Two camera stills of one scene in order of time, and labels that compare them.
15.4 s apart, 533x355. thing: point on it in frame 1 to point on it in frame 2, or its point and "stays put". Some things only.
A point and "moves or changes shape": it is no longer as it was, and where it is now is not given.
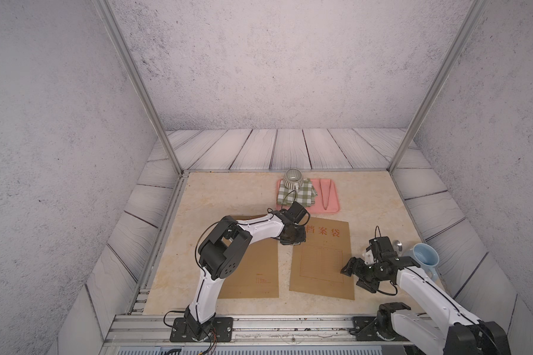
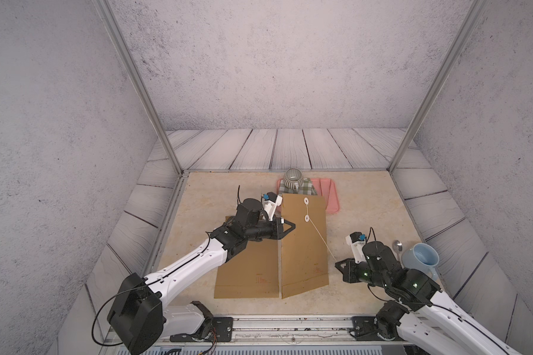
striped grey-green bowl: [293, 179] stays put
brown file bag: [322, 265] moves or changes shape
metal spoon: [397, 242] stays put
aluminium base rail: [152, 329] stays put
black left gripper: [302, 239] to [277, 231]
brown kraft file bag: [257, 276] stays put
